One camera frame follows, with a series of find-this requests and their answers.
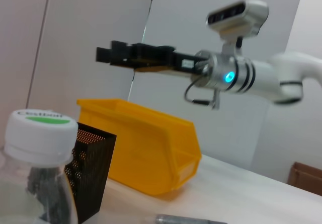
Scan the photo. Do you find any grey marker pen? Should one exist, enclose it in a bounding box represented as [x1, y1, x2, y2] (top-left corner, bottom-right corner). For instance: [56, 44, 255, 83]
[144, 213, 228, 224]

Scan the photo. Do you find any right gripper cable with plug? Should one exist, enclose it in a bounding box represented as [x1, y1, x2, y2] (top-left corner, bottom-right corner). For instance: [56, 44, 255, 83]
[185, 79, 221, 110]

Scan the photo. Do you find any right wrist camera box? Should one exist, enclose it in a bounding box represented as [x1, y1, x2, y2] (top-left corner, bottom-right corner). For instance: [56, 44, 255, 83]
[206, 0, 269, 51]

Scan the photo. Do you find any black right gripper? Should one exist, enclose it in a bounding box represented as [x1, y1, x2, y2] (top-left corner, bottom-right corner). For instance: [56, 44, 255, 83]
[96, 40, 199, 73]

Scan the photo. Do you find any brown cardboard box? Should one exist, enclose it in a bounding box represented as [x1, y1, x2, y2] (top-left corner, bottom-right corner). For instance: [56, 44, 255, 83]
[287, 161, 322, 197]

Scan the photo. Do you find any black mesh pen holder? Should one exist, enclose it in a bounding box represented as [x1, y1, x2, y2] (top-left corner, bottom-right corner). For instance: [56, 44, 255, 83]
[64, 122, 118, 222]

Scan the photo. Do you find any yellow plastic bin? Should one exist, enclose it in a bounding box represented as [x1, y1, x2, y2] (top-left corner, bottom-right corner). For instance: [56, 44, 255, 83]
[76, 98, 203, 197]

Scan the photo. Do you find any clear water bottle green label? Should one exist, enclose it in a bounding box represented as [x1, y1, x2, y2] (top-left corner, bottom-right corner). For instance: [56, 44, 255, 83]
[0, 109, 79, 224]

